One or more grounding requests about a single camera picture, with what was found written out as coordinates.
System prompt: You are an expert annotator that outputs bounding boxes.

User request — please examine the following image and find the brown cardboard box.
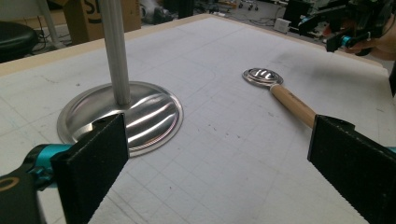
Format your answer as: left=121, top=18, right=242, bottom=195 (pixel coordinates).
left=64, top=0, right=143, bottom=46

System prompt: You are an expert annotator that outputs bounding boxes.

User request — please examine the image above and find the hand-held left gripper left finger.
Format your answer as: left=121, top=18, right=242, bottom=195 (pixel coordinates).
left=22, top=113, right=129, bottom=224

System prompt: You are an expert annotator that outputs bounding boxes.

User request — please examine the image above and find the white power adapter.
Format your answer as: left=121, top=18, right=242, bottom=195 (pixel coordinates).
left=274, top=18, right=292, bottom=34

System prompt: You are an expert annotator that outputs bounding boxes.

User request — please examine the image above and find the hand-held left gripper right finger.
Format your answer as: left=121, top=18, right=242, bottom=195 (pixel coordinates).
left=307, top=114, right=396, bottom=224

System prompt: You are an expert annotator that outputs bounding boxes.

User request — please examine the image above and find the white stand leg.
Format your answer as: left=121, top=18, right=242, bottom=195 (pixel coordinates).
left=36, top=0, right=66, bottom=49

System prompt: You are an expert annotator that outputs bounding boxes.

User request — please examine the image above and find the white grid mat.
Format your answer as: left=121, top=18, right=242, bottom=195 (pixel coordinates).
left=0, top=17, right=396, bottom=224

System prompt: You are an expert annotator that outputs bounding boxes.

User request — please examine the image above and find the black round stool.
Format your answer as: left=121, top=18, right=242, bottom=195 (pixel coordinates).
left=0, top=21, right=40, bottom=63

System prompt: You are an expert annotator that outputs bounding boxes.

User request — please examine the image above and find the metal stand with round base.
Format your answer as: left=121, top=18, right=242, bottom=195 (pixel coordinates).
left=56, top=0, right=185, bottom=158

